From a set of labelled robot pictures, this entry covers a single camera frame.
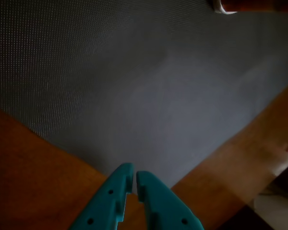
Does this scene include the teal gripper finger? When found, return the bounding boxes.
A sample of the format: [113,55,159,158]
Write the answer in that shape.
[135,170,205,230]
[68,162,135,230]

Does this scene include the dark grey rubber mat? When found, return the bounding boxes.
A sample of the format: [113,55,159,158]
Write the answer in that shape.
[0,0,288,192]

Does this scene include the fruit print paper cup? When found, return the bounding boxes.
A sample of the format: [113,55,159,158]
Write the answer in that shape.
[207,0,240,15]

